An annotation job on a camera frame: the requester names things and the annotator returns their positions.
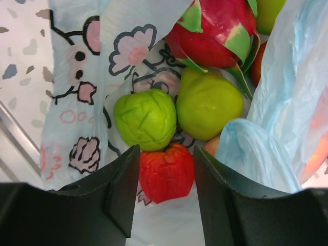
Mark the green round fruit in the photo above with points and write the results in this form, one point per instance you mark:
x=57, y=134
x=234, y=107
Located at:
x=147, y=119

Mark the green pear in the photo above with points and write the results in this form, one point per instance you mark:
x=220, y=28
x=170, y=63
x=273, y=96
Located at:
x=206, y=102

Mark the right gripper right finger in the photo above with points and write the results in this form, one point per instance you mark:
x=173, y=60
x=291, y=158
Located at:
x=238, y=211

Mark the pink peach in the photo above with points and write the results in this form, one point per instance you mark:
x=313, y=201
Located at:
x=212, y=145

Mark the red apple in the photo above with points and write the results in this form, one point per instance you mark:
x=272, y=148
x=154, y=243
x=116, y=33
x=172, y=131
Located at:
x=166, y=174

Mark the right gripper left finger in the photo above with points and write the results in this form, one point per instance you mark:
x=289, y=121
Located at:
x=107, y=196

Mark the red dragon fruit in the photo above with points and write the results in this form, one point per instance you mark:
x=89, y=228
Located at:
x=218, y=34

